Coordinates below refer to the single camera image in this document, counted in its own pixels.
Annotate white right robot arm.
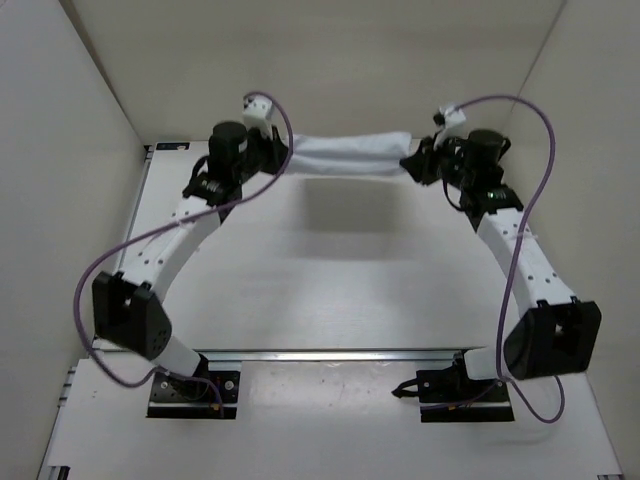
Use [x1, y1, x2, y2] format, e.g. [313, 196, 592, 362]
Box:
[400, 129, 602, 401]

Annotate white skirt cloth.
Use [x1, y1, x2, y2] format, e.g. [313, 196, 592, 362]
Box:
[285, 132, 413, 177]

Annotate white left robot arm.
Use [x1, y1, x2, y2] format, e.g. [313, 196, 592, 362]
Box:
[92, 121, 290, 398]

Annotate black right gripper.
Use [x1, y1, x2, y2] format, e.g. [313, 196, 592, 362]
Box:
[402, 132, 474, 192]

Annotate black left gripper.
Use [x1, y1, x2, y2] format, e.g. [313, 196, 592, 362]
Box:
[240, 118, 295, 176]

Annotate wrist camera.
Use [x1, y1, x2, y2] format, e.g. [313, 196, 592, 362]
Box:
[242, 95, 274, 137]
[433, 104, 467, 147]

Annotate left corner label sticker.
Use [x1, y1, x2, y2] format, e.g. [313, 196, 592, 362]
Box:
[155, 142, 190, 151]

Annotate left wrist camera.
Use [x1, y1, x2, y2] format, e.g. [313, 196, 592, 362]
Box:
[242, 95, 274, 137]

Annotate white front cover board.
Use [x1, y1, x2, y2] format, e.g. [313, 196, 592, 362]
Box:
[48, 361, 622, 479]

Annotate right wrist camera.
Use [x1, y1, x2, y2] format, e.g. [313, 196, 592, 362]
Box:
[433, 104, 467, 147]

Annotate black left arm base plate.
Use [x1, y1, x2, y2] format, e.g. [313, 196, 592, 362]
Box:
[147, 362, 241, 420]

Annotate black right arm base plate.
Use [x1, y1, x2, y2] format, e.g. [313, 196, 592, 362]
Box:
[391, 360, 515, 424]

